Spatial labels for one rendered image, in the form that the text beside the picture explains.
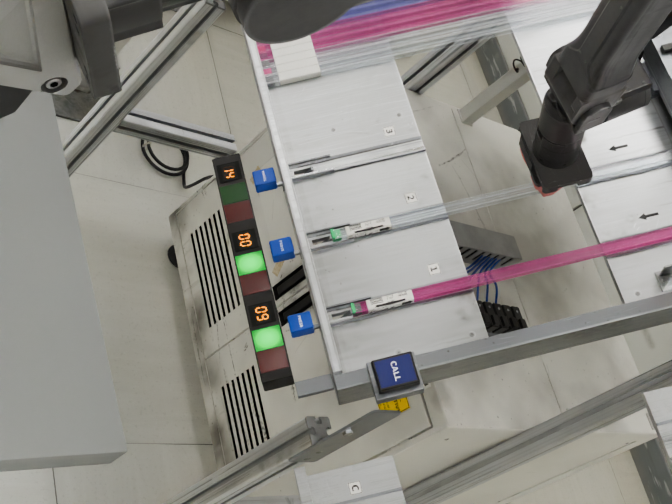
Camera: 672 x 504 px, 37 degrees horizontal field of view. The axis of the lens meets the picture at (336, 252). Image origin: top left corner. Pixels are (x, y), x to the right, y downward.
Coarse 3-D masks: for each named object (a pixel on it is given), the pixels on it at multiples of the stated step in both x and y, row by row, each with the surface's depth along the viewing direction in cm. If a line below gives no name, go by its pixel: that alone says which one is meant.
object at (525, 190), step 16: (640, 160) 133; (656, 160) 133; (608, 176) 133; (496, 192) 132; (512, 192) 132; (528, 192) 132; (432, 208) 131; (448, 208) 131; (464, 208) 131; (400, 224) 131; (336, 240) 130
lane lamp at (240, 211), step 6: (234, 204) 135; (240, 204) 135; (246, 204) 135; (228, 210) 135; (234, 210) 135; (240, 210) 135; (246, 210) 135; (228, 216) 134; (234, 216) 134; (240, 216) 134; (246, 216) 134; (252, 216) 134; (228, 222) 134
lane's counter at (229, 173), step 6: (234, 162) 138; (222, 168) 138; (228, 168) 138; (234, 168) 138; (222, 174) 137; (228, 174) 137; (234, 174) 137; (240, 174) 137; (222, 180) 137; (228, 180) 137
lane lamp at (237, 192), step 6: (228, 186) 136; (234, 186) 136; (240, 186) 136; (222, 192) 136; (228, 192) 136; (234, 192) 136; (240, 192) 136; (246, 192) 136; (222, 198) 136; (228, 198) 136; (234, 198) 136; (240, 198) 136; (246, 198) 136
